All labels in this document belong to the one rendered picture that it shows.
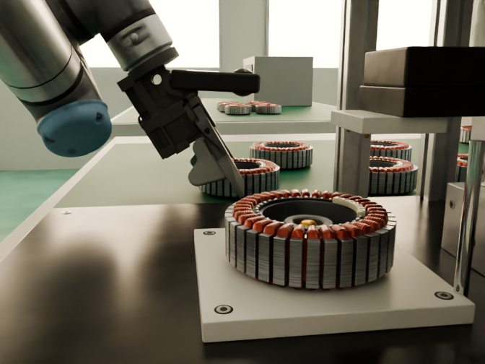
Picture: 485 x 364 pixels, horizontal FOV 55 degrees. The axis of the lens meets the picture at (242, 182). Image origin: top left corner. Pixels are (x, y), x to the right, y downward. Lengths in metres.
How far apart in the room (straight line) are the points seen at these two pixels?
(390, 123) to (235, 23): 4.56
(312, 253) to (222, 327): 0.06
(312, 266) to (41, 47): 0.31
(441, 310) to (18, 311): 0.24
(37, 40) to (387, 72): 0.30
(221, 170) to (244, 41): 4.28
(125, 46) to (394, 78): 0.38
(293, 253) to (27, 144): 4.83
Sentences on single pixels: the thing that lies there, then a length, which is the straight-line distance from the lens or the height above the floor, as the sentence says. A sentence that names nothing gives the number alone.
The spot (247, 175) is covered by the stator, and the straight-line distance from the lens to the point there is 0.58.
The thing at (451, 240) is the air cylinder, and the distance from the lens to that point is 0.39.
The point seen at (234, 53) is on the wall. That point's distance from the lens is 4.80.
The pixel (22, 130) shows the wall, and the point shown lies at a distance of 5.04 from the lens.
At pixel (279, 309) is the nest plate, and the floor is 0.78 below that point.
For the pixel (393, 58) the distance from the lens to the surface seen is 0.30.
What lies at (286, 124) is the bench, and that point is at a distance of 1.67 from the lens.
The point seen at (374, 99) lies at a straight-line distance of 0.32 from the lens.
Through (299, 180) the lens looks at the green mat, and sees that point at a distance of 0.71.
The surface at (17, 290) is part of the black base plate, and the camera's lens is 0.34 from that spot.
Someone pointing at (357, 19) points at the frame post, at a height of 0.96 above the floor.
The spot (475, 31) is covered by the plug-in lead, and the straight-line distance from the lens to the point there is 0.38.
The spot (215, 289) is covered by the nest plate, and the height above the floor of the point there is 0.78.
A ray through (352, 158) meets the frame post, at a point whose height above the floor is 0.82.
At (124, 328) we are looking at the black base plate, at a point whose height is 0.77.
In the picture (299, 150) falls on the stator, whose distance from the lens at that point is 0.79.
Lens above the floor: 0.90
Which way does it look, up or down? 13 degrees down
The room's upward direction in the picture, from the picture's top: straight up
